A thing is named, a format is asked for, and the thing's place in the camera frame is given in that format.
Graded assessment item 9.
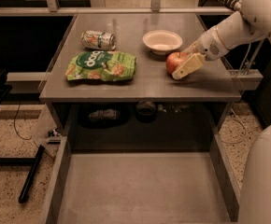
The green chip bag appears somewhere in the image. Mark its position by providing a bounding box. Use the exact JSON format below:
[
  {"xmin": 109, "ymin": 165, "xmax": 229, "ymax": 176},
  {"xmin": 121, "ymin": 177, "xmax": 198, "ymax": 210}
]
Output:
[{"xmin": 65, "ymin": 50, "xmax": 136, "ymax": 82}]

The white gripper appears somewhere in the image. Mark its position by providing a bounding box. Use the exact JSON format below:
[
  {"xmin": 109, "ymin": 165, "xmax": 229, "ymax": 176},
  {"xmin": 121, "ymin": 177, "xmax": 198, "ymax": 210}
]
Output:
[{"xmin": 172, "ymin": 26, "xmax": 229, "ymax": 80}]

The grey cabinet with top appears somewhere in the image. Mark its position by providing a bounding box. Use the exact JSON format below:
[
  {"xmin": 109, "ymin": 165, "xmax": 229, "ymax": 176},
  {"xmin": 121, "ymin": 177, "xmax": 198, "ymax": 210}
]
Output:
[{"xmin": 40, "ymin": 13, "xmax": 241, "ymax": 151}]

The white floor cable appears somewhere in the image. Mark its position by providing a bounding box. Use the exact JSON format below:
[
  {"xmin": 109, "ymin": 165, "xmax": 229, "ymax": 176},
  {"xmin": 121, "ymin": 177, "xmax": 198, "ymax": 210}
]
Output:
[{"xmin": 220, "ymin": 108, "xmax": 248, "ymax": 146}]

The black floor cable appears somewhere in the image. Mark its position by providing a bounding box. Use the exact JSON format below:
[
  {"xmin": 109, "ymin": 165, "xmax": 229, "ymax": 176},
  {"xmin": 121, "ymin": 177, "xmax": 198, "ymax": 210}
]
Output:
[{"xmin": 13, "ymin": 100, "xmax": 34, "ymax": 142}]

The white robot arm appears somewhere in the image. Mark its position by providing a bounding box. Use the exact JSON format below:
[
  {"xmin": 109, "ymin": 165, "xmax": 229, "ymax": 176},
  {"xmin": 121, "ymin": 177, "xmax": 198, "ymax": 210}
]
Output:
[{"xmin": 173, "ymin": 0, "xmax": 271, "ymax": 224}]

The crushed soda can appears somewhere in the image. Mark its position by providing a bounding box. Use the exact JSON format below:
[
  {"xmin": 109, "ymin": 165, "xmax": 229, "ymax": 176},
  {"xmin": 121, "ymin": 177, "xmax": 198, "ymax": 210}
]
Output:
[{"xmin": 81, "ymin": 30, "xmax": 116, "ymax": 50}]

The white paper bowl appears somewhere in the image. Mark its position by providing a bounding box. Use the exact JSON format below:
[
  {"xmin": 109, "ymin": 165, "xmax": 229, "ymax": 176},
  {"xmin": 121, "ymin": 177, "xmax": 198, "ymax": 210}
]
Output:
[{"xmin": 142, "ymin": 30, "xmax": 183, "ymax": 55}]

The red apple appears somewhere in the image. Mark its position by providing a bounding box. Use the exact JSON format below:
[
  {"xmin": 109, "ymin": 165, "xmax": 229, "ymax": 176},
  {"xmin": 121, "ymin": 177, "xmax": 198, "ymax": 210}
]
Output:
[{"xmin": 165, "ymin": 52, "xmax": 188, "ymax": 75}]

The open grey top drawer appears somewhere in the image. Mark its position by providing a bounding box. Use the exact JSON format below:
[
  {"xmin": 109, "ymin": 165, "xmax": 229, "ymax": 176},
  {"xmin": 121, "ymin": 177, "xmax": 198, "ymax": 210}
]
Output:
[{"xmin": 39, "ymin": 134, "xmax": 239, "ymax": 224}]

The black chair leg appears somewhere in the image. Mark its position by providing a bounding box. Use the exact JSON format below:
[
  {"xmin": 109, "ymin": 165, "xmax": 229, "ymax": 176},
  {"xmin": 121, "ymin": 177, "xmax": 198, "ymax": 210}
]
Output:
[{"xmin": 18, "ymin": 146, "xmax": 45, "ymax": 203}]

